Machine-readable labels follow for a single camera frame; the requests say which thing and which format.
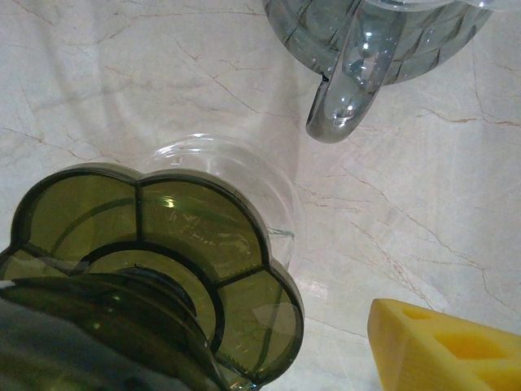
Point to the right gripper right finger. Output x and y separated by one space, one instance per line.
447 358

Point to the green coffee dripper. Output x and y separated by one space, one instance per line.
183 228

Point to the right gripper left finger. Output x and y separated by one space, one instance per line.
53 358

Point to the clear glass dripper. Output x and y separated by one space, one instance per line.
309 40

